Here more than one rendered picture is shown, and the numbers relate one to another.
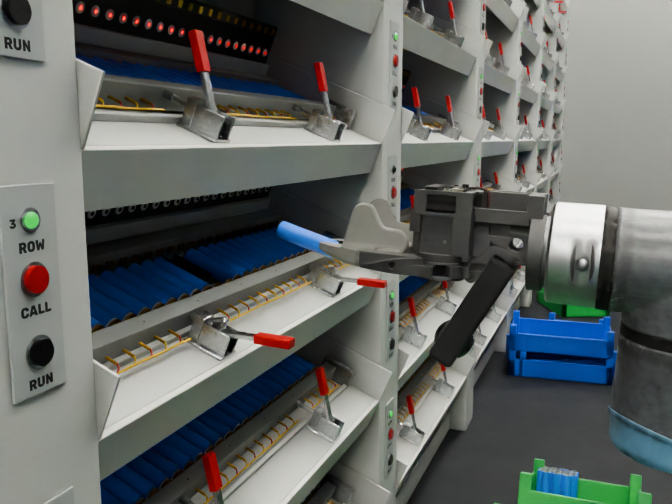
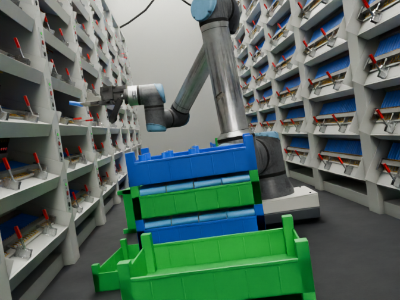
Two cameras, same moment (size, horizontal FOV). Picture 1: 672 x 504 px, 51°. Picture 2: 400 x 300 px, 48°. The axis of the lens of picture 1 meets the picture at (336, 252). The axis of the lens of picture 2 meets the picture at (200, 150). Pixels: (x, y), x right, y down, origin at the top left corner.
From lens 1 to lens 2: 1.45 m
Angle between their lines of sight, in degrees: 25
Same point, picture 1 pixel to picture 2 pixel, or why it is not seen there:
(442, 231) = (106, 94)
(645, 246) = (143, 89)
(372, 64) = (75, 69)
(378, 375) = (92, 155)
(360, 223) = (88, 96)
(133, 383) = not seen: hidden behind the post
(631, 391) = (147, 118)
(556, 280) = (130, 99)
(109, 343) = not seen: hidden behind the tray
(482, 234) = (115, 94)
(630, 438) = (149, 127)
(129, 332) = not seen: hidden behind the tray
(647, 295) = (146, 98)
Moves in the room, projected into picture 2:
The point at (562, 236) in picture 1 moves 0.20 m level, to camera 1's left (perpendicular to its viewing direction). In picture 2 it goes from (129, 90) to (84, 95)
